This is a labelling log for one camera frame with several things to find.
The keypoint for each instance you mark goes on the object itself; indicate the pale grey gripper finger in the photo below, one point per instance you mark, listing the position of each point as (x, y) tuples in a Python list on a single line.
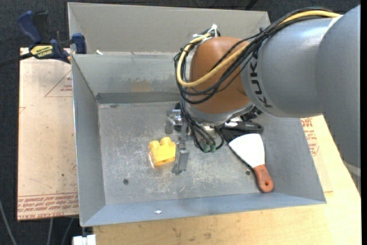
[(181, 160), (169, 126)]

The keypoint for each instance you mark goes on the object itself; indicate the yellow toy building block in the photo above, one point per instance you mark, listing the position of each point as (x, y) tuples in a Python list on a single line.
[(163, 152)]

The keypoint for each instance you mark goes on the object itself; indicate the grey metal bin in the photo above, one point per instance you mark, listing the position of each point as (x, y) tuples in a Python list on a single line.
[(129, 137)]

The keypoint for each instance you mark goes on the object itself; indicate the brown cardboard board, red print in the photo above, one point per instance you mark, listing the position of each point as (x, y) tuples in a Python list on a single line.
[(46, 129)]

